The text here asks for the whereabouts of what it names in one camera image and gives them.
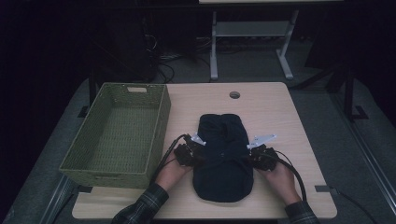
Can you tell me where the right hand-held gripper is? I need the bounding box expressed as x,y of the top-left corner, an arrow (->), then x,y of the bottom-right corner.
247,133 -> 279,172

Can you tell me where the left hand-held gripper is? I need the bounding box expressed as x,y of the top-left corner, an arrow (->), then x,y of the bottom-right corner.
173,132 -> 207,167

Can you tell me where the tangle of black cables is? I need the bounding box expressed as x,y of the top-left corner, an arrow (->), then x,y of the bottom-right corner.
143,18 -> 213,83

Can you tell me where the black metal stand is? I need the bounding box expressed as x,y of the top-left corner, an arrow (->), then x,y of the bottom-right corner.
292,62 -> 370,122

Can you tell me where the dark navy printed shirt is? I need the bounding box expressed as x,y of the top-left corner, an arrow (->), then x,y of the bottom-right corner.
191,113 -> 255,203

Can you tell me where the green woven basket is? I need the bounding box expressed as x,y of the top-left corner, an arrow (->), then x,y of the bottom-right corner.
59,81 -> 172,190

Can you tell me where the metal floor rail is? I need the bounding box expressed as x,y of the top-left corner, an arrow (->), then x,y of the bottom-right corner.
40,175 -> 78,224
330,92 -> 396,216

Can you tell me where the right hand-held gripper cable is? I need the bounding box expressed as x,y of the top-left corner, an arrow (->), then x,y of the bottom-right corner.
270,149 -> 308,203

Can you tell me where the white standing desk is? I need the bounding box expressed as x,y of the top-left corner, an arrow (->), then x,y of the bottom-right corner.
198,0 -> 344,81

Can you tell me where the black floor cable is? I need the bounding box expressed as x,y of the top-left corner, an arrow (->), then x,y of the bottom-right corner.
329,186 -> 378,224

